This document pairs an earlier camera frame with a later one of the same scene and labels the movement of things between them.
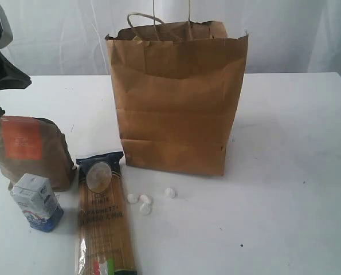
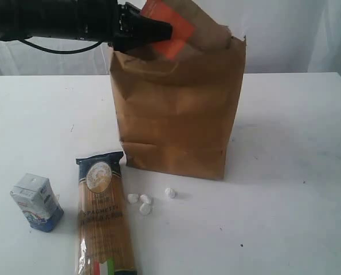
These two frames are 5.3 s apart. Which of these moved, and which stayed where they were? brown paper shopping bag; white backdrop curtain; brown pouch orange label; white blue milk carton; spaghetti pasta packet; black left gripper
Moved: brown pouch orange label; black left gripper
Stayed: white backdrop curtain; white blue milk carton; brown paper shopping bag; spaghetti pasta packet
